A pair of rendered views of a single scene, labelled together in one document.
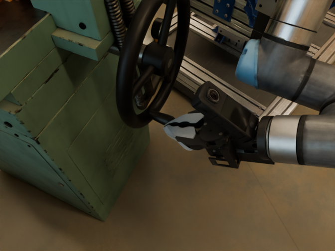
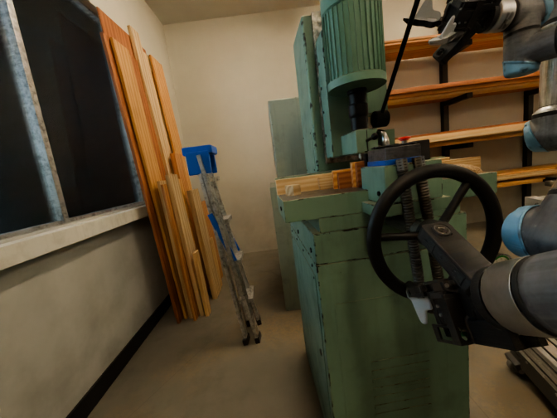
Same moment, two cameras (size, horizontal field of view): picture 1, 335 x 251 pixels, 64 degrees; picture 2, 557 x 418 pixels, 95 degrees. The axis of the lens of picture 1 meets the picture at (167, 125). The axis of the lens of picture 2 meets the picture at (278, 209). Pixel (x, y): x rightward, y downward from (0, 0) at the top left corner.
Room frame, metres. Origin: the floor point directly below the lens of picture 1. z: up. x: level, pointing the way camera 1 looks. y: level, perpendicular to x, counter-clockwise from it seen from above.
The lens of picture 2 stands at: (-0.12, -0.28, 0.98)
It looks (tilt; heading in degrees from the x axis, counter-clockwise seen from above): 9 degrees down; 62
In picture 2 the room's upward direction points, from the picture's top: 7 degrees counter-clockwise
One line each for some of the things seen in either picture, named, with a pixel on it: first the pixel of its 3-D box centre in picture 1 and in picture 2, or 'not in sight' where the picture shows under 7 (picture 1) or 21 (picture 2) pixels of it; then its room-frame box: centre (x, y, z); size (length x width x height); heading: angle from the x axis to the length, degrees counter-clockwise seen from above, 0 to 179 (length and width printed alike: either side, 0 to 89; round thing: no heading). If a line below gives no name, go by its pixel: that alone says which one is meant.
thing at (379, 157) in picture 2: not in sight; (399, 152); (0.47, 0.14, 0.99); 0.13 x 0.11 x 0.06; 155
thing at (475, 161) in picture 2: not in sight; (399, 172); (0.65, 0.27, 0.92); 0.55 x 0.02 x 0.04; 155
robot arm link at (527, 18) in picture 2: not in sight; (521, 15); (0.87, 0.04, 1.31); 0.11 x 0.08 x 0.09; 155
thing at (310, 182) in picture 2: not in sight; (364, 175); (0.56, 0.34, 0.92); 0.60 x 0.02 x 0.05; 155
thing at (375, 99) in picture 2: not in sight; (372, 94); (0.77, 0.46, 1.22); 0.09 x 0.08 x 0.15; 65
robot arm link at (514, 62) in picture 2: not in sight; (529, 51); (0.87, 0.02, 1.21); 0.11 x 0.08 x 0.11; 91
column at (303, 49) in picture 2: not in sight; (331, 120); (0.66, 0.59, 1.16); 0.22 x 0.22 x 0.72; 65
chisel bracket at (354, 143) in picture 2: not in sight; (359, 145); (0.55, 0.34, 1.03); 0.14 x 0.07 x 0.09; 65
